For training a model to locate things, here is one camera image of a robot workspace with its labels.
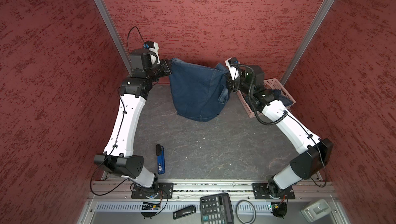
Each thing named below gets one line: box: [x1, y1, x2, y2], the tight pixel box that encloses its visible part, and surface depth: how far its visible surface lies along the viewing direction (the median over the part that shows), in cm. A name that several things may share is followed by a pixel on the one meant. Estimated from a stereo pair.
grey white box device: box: [300, 198, 332, 223], surface depth 69 cm
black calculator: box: [200, 193, 235, 224], surface depth 69 cm
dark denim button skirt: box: [169, 57, 230, 122], surface depth 81 cm
